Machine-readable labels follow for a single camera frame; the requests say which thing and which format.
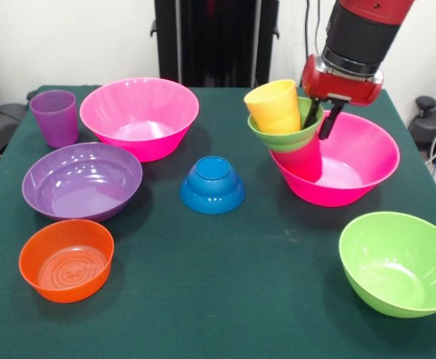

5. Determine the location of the magenta plastic bowl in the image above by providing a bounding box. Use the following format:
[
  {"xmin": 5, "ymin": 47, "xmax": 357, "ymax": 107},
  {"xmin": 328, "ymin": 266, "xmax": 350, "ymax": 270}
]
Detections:
[
  {"xmin": 269, "ymin": 110, "xmax": 401, "ymax": 208},
  {"xmin": 79, "ymin": 77, "xmax": 200, "ymax": 163}
]

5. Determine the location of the large lime green bowl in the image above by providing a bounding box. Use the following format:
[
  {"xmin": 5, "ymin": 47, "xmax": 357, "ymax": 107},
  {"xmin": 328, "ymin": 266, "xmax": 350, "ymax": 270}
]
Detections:
[{"xmin": 338, "ymin": 211, "xmax": 436, "ymax": 319}]

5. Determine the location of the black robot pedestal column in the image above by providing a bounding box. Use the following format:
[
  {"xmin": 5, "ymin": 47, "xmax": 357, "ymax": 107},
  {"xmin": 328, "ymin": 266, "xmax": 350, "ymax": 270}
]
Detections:
[{"xmin": 150, "ymin": 0, "xmax": 280, "ymax": 89}]

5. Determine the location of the dark green tablecloth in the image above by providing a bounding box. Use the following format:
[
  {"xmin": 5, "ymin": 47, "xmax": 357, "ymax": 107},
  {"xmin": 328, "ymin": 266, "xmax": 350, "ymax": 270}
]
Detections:
[{"xmin": 0, "ymin": 85, "xmax": 436, "ymax": 359}]

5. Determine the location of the blue plastic bowl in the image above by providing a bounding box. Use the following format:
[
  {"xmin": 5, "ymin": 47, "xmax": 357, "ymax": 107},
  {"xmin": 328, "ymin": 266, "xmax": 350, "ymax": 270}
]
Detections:
[{"xmin": 179, "ymin": 156, "xmax": 247, "ymax": 215}]

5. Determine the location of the pink red plastic cup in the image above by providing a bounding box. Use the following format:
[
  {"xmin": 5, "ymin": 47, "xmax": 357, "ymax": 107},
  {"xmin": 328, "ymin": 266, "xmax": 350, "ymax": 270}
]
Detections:
[{"xmin": 269, "ymin": 134, "xmax": 323, "ymax": 184}]

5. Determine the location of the thick black hanging cable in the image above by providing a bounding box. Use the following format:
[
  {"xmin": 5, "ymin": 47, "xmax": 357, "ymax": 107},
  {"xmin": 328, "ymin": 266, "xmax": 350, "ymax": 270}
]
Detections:
[{"xmin": 304, "ymin": 0, "xmax": 313, "ymax": 57}]

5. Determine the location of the yellow plastic cup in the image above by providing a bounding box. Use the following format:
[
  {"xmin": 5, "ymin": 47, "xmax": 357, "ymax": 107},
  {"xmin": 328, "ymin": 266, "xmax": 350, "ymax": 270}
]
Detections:
[{"xmin": 243, "ymin": 79, "xmax": 303, "ymax": 135}]

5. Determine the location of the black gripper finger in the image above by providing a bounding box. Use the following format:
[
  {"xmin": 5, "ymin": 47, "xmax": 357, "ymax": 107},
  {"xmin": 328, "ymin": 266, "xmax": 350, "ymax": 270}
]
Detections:
[
  {"xmin": 317, "ymin": 102, "xmax": 346, "ymax": 140},
  {"xmin": 302, "ymin": 97, "xmax": 322, "ymax": 130}
]

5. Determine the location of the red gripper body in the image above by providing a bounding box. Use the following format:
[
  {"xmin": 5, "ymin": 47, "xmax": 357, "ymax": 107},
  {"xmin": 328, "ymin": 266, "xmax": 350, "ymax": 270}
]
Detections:
[{"xmin": 301, "ymin": 54, "xmax": 384, "ymax": 108}]

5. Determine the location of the thin black hanging cable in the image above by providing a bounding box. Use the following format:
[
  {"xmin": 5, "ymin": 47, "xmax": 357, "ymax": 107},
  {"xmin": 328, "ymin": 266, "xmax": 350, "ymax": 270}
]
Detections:
[{"xmin": 313, "ymin": 0, "xmax": 325, "ymax": 53}]

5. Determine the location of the grey pedestal foot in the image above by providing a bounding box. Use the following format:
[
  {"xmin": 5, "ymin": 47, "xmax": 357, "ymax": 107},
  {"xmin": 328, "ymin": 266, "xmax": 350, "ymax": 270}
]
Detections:
[
  {"xmin": 0, "ymin": 103, "xmax": 28, "ymax": 158},
  {"xmin": 408, "ymin": 96, "xmax": 436, "ymax": 168}
]

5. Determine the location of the small lime green bowl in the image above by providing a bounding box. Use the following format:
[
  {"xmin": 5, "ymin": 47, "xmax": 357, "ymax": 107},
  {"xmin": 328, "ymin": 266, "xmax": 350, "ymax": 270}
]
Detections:
[{"xmin": 247, "ymin": 96, "xmax": 325, "ymax": 153}]

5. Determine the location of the purple plastic cup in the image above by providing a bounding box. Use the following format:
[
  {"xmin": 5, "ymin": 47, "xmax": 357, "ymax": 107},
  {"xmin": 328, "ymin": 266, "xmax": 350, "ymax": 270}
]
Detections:
[{"xmin": 29, "ymin": 89, "xmax": 79, "ymax": 149}]

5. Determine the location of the red plastic bowl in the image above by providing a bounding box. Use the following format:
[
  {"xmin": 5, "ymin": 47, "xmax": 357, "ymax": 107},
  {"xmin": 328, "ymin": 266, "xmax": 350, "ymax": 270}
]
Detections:
[{"xmin": 18, "ymin": 218, "xmax": 115, "ymax": 304}]

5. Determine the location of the purple plastic bowl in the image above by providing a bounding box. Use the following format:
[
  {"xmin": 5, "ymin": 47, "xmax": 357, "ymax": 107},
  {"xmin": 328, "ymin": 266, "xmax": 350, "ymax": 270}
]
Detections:
[{"xmin": 22, "ymin": 141, "xmax": 144, "ymax": 222}]

